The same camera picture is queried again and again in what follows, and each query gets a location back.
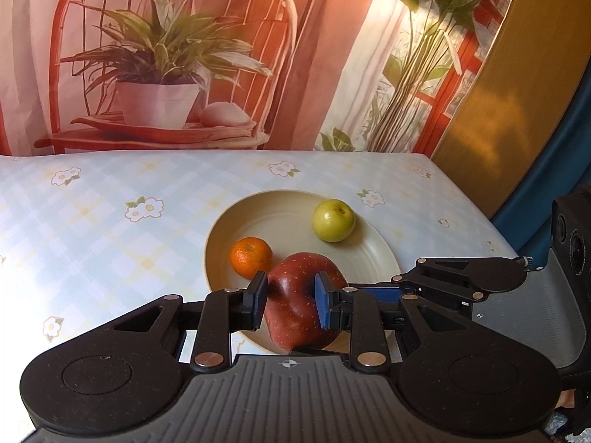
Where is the floral checked tablecloth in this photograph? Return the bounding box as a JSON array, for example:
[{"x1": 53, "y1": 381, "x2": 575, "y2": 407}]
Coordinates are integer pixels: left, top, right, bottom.
[{"x1": 0, "y1": 151, "x2": 525, "y2": 443}]

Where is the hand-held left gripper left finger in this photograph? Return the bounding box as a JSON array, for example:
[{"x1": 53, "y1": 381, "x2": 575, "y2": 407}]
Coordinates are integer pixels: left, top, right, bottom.
[{"x1": 113, "y1": 272, "x2": 269, "y2": 374}]

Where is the orange mandarin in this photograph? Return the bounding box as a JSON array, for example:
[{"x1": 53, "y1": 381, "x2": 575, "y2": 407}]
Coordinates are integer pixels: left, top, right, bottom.
[{"x1": 230, "y1": 237, "x2": 273, "y2": 280}]

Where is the yellow wooden board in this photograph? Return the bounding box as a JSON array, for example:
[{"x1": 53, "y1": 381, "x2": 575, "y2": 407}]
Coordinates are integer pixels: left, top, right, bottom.
[{"x1": 429, "y1": 0, "x2": 587, "y2": 220}]

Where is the printed plant backdrop cloth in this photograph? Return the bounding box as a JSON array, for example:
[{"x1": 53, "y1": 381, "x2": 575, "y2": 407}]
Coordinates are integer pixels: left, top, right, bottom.
[{"x1": 0, "y1": 0, "x2": 525, "y2": 158}]

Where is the blue curtain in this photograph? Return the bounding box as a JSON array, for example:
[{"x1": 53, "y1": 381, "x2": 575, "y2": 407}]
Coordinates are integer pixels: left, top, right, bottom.
[{"x1": 489, "y1": 46, "x2": 591, "y2": 271}]

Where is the cream round plate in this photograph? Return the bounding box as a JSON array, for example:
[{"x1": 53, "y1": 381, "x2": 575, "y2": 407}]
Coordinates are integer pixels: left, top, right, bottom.
[{"x1": 204, "y1": 190, "x2": 400, "y2": 356}]

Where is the dark red apple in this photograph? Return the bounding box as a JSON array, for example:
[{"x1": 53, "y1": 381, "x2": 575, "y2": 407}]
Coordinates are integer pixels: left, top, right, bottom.
[{"x1": 263, "y1": 252, "x2": 350, "y2": 352}]

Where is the small green apple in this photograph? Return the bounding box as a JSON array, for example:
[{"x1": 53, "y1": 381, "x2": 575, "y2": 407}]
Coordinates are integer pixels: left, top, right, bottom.
[{"x1": 312, "y1": 198, "x2": 356, "y2": 243}]

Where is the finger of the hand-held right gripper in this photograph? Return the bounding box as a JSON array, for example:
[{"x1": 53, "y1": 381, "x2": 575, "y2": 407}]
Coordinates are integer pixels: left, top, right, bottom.
[{"x1": 344, "y1": 257, "x2": 483, "y2": 321}]

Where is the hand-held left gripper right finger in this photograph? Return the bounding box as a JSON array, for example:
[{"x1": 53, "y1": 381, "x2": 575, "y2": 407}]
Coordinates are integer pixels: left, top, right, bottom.
[{"x1": 314, "y1": 272, "x2": 462, "y2": 372}]

